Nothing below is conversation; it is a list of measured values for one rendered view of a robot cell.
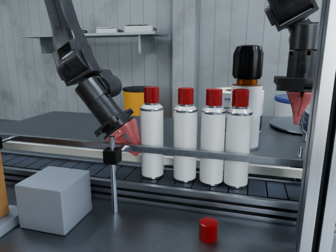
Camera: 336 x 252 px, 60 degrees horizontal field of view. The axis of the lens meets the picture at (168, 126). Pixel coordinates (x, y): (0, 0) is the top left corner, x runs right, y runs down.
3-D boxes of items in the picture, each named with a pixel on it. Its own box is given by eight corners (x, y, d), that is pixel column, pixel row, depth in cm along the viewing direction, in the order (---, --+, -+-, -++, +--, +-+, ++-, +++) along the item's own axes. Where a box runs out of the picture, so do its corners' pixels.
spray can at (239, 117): (247, 180, 65) (254, 88, 60) (247, 190, 60) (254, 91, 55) (224, 177, 66) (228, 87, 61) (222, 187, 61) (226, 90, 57)
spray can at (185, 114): (197, 175, 68) (200, 86, 63) (193, 184, 63) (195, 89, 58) (176, 172, 69) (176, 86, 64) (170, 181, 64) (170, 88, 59)
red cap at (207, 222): (194, 236, 53) (195, 220, 52) (207, 229, 55) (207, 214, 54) (208, 245, 51) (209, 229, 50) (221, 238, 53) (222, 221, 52)
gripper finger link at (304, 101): (271, 119, 67) (275, 78, 65) (305, 121, 65) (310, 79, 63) (273, 126, 61) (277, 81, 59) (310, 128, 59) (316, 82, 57)
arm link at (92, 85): (67, 89, 66) (82, 74, 63) (85, 85, 72) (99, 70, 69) (86, 114, 66) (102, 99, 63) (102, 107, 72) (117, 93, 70)
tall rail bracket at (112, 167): (132, 199, 67) (130, 129, 63) (118, 216, 60) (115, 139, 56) (119, 197, 68) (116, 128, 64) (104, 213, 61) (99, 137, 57)
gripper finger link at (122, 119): (154, 141, 69) (130, 110, 69) (143, 151, 62) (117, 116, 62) (134, 157, 72) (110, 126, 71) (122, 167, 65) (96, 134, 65)
